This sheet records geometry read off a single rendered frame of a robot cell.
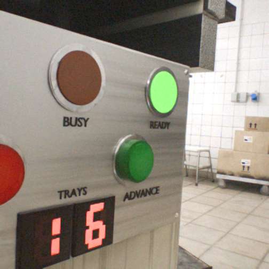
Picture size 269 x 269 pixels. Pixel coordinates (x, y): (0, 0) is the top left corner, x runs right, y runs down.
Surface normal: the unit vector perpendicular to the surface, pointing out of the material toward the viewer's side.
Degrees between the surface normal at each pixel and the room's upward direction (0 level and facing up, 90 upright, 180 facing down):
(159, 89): 90
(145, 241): 90
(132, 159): 90
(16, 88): 90
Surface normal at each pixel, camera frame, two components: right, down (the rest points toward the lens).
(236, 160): -0.51, 0.00
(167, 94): 0.72, 0.08
